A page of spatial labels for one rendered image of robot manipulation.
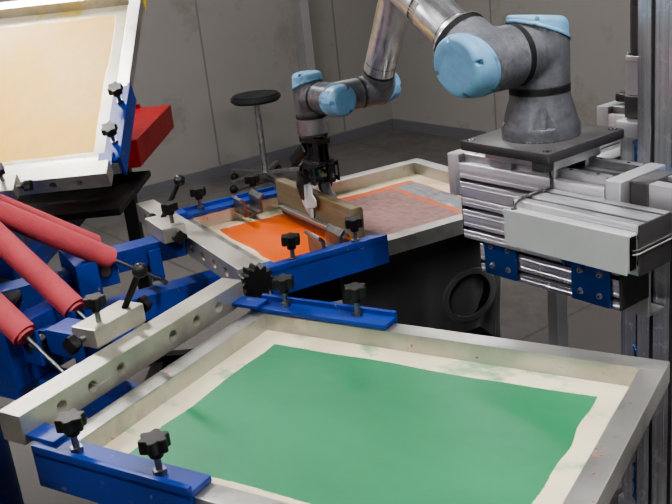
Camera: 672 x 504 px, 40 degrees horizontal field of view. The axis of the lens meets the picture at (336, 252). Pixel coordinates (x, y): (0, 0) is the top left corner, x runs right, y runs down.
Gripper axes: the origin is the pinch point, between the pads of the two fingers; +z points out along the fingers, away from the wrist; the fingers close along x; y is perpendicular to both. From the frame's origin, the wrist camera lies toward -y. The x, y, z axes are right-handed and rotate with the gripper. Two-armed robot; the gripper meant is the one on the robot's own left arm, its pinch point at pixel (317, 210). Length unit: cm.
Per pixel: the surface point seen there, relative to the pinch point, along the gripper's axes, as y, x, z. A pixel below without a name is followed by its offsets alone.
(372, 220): 4.2, 13.2, 5.0
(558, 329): 14, 66, 49
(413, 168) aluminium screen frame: -25, 46, 3
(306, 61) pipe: -439, 223, 30
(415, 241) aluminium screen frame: 29.3, 9.8, 3.5
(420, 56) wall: -423, 316, 40
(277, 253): 8.6, -16.4, 5.0
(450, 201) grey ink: 7.2, 35.8, 4.5
